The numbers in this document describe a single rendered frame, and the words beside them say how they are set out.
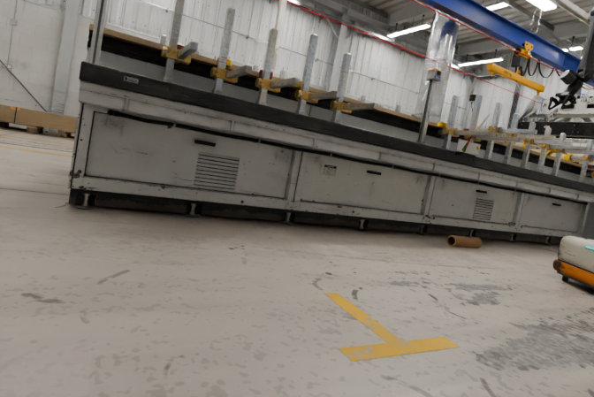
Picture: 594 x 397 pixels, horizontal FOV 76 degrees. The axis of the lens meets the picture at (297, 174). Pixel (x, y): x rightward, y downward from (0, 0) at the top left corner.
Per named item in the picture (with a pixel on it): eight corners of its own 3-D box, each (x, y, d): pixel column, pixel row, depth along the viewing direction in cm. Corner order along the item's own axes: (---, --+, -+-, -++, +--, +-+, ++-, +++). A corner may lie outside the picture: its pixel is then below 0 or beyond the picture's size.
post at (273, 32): (262, 116, 207) (277, 28, 205) (256, 115, 206) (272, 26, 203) (260, 116, 210) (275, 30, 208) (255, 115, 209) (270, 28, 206)
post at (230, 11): (219, 101, 195) (235, 8, 193) (213, 99, 193) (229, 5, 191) (217, 102, 198) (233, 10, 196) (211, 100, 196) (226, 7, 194)
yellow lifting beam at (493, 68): (543, 96, 758) (545, 80, 756) (490, 74, 676) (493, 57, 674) (537, 96, 766) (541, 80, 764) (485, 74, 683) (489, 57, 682)
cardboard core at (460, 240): (482, 239, 293) (457, 237, 279) (480, 248, 294) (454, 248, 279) (473, 236, 300) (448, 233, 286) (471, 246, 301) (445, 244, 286)
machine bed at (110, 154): (580, 248, 433) (597, 172, 428) (63, 208, 187) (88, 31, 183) (521, 231, 493) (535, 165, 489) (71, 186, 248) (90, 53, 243)
